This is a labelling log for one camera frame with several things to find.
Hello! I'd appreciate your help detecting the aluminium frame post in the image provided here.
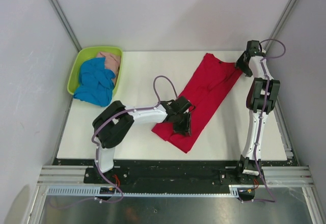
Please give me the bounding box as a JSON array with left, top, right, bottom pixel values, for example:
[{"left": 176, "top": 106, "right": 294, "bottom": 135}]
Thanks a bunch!
[
  {"left": 48, "top": 0, "right": 82, "bottom": 52},
  {"left": 269, "top": 0, "right": 299, "bottom": 39}
]

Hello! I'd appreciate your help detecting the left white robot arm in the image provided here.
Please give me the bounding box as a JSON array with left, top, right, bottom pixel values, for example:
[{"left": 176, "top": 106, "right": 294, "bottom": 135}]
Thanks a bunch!
[{"left": 92, "top": 96, "right": 196, "bottom": 183}]

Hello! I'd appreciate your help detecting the left aluminium frame post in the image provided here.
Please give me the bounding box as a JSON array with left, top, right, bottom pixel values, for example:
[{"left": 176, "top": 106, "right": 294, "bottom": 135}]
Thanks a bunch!
[{"left": 48, "top": 0, "right": 82, "bottom": 52}]

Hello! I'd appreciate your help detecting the beige pink t shirt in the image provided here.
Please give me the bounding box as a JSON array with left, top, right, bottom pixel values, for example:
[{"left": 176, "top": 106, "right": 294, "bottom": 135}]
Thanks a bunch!
[{"left": 96, "top": 52, "right": 121, "bottom": 84}]

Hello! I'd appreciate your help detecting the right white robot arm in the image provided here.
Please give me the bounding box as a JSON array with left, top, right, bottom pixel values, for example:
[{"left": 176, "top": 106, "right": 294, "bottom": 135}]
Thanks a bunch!
[{"left": 235, "top": 40, "right": 280, "bottom": 184}]

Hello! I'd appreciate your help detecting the right aluminium side rail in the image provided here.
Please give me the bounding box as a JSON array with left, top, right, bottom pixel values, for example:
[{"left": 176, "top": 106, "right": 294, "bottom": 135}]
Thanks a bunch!
[{"left": 256, "top": 51, "right": 295, "bottom": 158}]

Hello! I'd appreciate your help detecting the right aluminium frame post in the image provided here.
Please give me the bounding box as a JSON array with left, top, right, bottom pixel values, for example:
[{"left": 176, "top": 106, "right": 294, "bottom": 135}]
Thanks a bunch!
[{"left": 269, "top": 0, "right": 299, "bottom": 39}]

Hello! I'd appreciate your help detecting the grey slotted cable duct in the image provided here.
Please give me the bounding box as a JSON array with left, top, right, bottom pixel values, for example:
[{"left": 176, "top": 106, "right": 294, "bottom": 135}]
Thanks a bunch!
[{"left": 44, "top": 185, "right": 255, "bottom": 197}]

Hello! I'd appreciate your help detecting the blue t shirt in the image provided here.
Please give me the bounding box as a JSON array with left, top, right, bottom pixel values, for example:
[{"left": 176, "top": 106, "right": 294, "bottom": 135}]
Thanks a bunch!
[{"left": 73, "top": 57, "right": 116, "bottom": 107}]

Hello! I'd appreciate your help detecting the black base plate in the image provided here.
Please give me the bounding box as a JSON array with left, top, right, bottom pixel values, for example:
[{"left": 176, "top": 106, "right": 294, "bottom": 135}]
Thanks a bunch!
[{"left": 84, "top": 160, "right": 263, "bottom": 186}]

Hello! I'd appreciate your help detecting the red t shirt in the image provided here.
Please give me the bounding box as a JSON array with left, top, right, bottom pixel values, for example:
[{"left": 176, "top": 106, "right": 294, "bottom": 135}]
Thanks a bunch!
[{"left": 151, "top": 53, "right": 242, "bottom": 153}]

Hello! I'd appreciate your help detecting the aluminium front rail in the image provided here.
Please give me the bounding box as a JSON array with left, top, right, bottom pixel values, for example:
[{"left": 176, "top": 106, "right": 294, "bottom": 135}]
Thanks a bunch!
[{"left": 37, "top": 165, "right": 315, "bottom": 187}]

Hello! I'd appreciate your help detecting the lime green plastic bin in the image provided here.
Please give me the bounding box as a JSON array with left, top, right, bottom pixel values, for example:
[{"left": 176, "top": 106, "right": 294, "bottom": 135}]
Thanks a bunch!
[{"left": 67, "top": 46, "right": 124, "bottom": 96}]

